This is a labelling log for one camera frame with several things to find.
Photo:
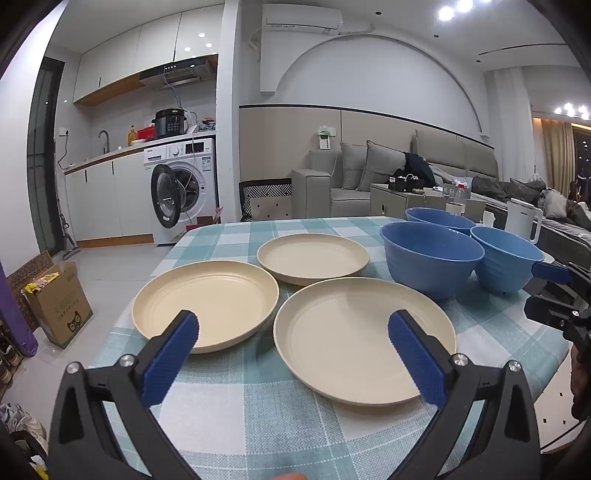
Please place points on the beige round plate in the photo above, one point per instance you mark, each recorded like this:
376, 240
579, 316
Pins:
203, 300
341, 337
311, 256

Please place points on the brown cardboard box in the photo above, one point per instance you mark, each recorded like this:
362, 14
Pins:
60, 304

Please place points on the white air conditioner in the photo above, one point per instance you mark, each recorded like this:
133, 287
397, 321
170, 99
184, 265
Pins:
300, 18

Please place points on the dark glass door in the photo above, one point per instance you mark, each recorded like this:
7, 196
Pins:
44, 161

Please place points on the grey sofa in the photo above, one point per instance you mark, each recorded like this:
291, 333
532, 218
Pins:
323, 184

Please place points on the stick vacuum cleaner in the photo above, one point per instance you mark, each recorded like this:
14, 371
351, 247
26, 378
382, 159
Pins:
64, 221

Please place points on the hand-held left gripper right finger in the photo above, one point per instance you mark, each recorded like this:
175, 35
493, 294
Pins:
418, 360

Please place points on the patterned brown box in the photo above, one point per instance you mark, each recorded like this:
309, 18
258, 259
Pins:
30, 270

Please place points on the clear water bottle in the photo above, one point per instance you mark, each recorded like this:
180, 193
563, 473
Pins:
460, 198

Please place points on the grey pillow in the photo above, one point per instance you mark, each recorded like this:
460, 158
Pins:
554, 203

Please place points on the white kitchen wall cabinets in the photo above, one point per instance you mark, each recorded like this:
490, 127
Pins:
138, 50

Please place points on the blue bowl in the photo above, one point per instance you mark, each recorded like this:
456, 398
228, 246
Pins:
429, 263
501, 263
438, 217

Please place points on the metal faucet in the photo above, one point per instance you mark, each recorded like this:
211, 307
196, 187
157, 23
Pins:
105, 141

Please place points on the white sneaker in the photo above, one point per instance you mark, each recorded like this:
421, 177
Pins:
18, 422

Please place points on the grey sofa cushion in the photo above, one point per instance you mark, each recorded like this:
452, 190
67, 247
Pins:
381, 166
353, 166

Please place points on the black box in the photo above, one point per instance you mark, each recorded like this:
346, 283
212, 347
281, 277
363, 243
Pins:
406, 184

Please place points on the white kitchen base cabinet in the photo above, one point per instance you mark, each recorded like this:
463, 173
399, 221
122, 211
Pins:
106, 198

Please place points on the white electric kettle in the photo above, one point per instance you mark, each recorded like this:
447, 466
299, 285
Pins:
521, 219

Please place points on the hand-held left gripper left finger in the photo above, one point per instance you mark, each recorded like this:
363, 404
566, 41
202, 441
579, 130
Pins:
171, 355

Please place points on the dark jacket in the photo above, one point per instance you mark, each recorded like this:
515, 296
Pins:
418, 168

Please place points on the white washing machine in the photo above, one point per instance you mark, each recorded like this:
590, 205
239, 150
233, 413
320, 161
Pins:
194, 184

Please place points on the black pressure cooker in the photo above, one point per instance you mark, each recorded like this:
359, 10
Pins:
171, 122

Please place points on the red box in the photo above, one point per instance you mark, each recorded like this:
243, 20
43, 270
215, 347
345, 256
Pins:
203, 224

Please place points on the steel range hood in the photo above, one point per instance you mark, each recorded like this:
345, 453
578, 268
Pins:
178, 74

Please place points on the black patterned chair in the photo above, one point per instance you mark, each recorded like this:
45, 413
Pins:
268, 198

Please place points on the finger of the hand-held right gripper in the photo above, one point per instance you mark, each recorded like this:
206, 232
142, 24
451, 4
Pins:
558, 316
551, 272

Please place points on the green wall holder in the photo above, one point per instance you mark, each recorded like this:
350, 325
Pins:
325, 136

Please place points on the grey side cabinet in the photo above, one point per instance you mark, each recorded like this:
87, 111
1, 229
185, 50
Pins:
401, 203

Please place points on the beige curtain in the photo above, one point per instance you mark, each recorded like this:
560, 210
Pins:
558, 157

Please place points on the teal checked tablecloth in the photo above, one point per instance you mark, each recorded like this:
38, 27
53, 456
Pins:
240, 415

